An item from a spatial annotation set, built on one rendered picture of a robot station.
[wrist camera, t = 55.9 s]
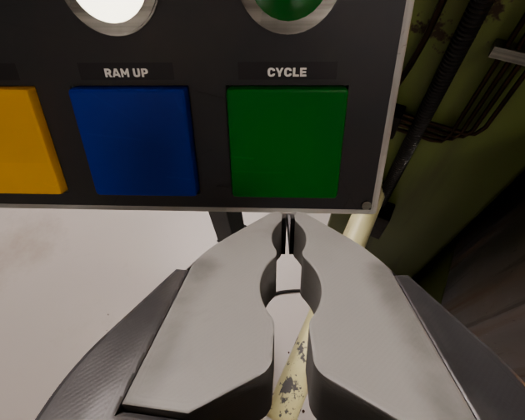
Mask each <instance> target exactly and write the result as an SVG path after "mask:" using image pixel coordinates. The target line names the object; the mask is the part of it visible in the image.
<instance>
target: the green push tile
mask: <svg viewBox="0 0 525 420"><path fill-rule="evenodd" d="M226 98H227V125H228V138H229V152H230V166H231V180H232V195H233V196H234V197H253V198H335V197H336V196H337V195H338V182H339V174H340V167H341V159H342V151H343V137H344V129H345V122H346V114H347V105H348V89H347V88H346V87H345V86H343V85H247V86H229V88H228V89H227V91H226Z"/></svg>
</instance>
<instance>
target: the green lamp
mask: <svg viewBox="0 0 525 420"><path fill-rule="evenodd" d="M255 1H256V3H257V5H258V6H259V7H260V8H261V9H262V10H263V11H264V12H265V13H266V14H267V15H269V16H270V17H272V18H276V19H277V20H281V21H288V22H289V21H295V20H298V19H301V18H305V17H306V16H307V15H308V14H310V13H312V12H313V11H314V10H315V9H316V8H317V7H318V6H319V5H320V3H321V2H322V0H255Z"/></svg>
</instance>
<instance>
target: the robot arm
mask: <svg viewBox="0 0 525 420"><path fill-rule="evenodd" d="M286 231H287V239H288V248H289V254H293V256H294V257H295V258H296V259H297V260H298V262H299V263H300V265H301V266H302V271H301V286H300V294H301V296H302V298H303V299H304V300H305V301H306V303H307V304H308V305H309V307H310V308H311V309H312V312H313V314H314V315H313V316H312V318H311V320H310V323H309V330H308V340H307V360H306V378H307V393H308V401H309V407H310V409H311V412H312V414H313V416H314V417H315V418H316V419H317V420H525V382H524V381H523V380H522V379H521V378H520V377H519V376H518V375H517V374H516V373H515V372H514V371H513V370H512V369H511V368H510V367H509V366H508V365H507V364H506V363H505V362H504V361H503V360H502V359H501V358H500V357H499V356H498V355H497V354H496V353H495V352H494V351H493V350H492V349H491V348H489V347H488V346H487V345H486V344H485V343H484V342H482V341H481V340H480V339H479V338H478V337H477V336H476V335H475V334H473V333H472V332H471V331H470V330H469V329H468V328H467V327H465V326H464V325H463V324H462V323H461V322H460V321H458V320H457V319H456V318H455V317H454V316H453V315H452V314H451V313H450V312H449V311H448V310H447V309H446V308H445V307H443V306H442V305H441V304H440V303H439V302H438V301H437V300H435V299H434V298H433V297H432V296H431V295H430V294H429V293H427V292H426V291H425V290H424V289H423V288H422V287H420V286H419V285H418V284H417V283H416V282H415V281H414V280H412V279H411V278H410V277H409V276H408V275H396V274H395V273H394V272H393V271H392V270H391V269H390V268H388V267H387V266H386V265H385V264H384V263H383V262H382V261H380V260H379V259H378V258H377V257H375V256H374V255H373V254H371V253H370V252H369V251H368V250H367V249H365V248H364V247H362V246H361V245H359V244H358V243H356V242H354V241H353V240H352V239H350V238H348V237H346V236H344V235H342V234H341V233H340V232H337V231H336V230H334V229H332V228H330V227H329V226H327V225H325V224H324V223H322V222H319V221H318V220H317V219H315V218H313V217H311V216H309V215H307V214H306V213H304V212H292V213H282V212H271V213H269V214H268V215H266V216H265V217H262V218H260V219H258V220H257V221H256V222H253V223H252V224H250V225H248V226H246V227H245V228H243V229H241V230H239V231H237V232H235V233H234V234H232V235H231V236H229V237H226V238H225V239H223V240H222V241H221V242H219V243H217V244H216V245H214V246H213V247H211V248H209V249H208V250H207V251H206V252H205V253H204V254H202V255H201V256H200V257H199V258H198V259H197V260H196V261H195V262H193V263H192V264H191V265H190V266H189V267H188V268H187V269H186V270H182V269H176V270H175V271H174V272H173V273H171V274H170V275H169V276H168V277H167V278H166V279H165V280H164V281H163V282H162V283H160V284H159V285H158V286H157V287H156V288H155V289H154V290H153V291H152V292H150V293H149V294H148V295H147V296H146V297H145V298H144V299H143V300H142V301H141V302H140V303H139V304H138V305H137V306H136V307H135V308H134V309H133V310H132V311H131V312H129V313H128V314H127V315H126V316H125V317H124V318H123V319H122V320H121V321H120V322H118V323H117V324H116V325H115V326H114V327H113V328H112V329H111V330H110V331H109V332H107V333H106V334H105V335H104V336H103V337H102V338H101V339H100V340H99V341H98V342H97V343H96V344H95V345H94V346H93V347H92V348H91V349H90V350H89V351H88V352H87V353H86V354H85V355H84V356H83V357H82V358H81V360H80V361H79V362H78V363H77V364H76V365H75V366H74V368H73V369H72V370H71V371H70V372H69V374H68V375H67V376H66V377H65V378H64V379H63V380H62V382H61V383H60V384H59V386H58V387H57V389H56V390H55V391H54V393H53V394H52V396H51V397H50V398H49V399H48V400H47V402H46V404H45V405H44V407H43V408H42V410H41V411H40V413H39V414H38V415H37V417H36V419H35V420H261V419H263V418H264V417H265V416H266V415H267V414H268V412H269V410H270V408H271V406H272V399H273V373H274V321H273V318H272V317H271V315H270V314H269V313H268V310H267V309H266V306H267V305H268V304H269V302H270V301H271V300H272V299H273V298H274V296H275V295H276V278H277V260H278V259H279V258H280V257H281V254H285V250H286Z"/></svg>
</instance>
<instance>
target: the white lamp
mask: <svg viewBox="0 0 525 420"><path fill-rule="evenodd" d="M77 1H78V3H79V4H80V5H81V7H82V8H84V9H85V10H86V11H87V12H88V13H89V14H91V15H92V16H94V17H95V18H97V19H99V20H102V21H104V22H106V23H123V22H125V21H127V20H128V19H130V18H132V17H133V16H134V15H135V14H136V13H137V12H138V10H139V9H140V7H141V6H142V5H143V1H144V0H77Z"/></svg>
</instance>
